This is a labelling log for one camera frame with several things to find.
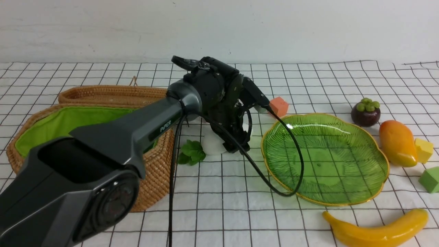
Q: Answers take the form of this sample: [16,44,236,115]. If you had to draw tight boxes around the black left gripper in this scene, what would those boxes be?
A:
[192,57,251,154]

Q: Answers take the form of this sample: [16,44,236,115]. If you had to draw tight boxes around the white toy radish green leaves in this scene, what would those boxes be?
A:
[177,120,249,166]

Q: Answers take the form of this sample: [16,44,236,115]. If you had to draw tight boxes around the dark purple toy mangosteen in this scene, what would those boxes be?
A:
[351,97,381,128]

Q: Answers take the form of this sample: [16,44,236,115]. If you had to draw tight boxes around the orange yellow toy mango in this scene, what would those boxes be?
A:
[379,119,418,167]

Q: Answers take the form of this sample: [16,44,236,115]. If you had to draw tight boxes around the yellow toy banana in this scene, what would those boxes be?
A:
[322,208,429,247]

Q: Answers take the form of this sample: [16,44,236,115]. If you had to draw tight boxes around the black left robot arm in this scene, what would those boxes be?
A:
[0,56,248,247]

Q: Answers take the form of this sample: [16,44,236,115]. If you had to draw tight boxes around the orange foam cube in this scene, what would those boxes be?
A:
[269,97,289,117]

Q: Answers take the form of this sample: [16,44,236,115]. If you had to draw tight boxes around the woven wicker basket green lining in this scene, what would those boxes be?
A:
[6,100,182,212]

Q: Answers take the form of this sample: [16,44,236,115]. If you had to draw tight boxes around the green leaf-shaped glass plate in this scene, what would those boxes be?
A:
[261,113,390,207]

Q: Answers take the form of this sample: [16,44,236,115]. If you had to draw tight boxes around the woven wicker basket lid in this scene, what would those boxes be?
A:
[58,77,167,105]

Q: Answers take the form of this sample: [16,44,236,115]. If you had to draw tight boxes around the yellow foam cube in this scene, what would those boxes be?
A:
[415,138,434,164]

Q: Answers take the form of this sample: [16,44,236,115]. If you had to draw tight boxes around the green foam cube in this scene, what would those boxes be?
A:
[418,167,439,193]

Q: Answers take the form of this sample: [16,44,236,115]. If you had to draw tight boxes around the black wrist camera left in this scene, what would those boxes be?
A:
[239,77,272,111]

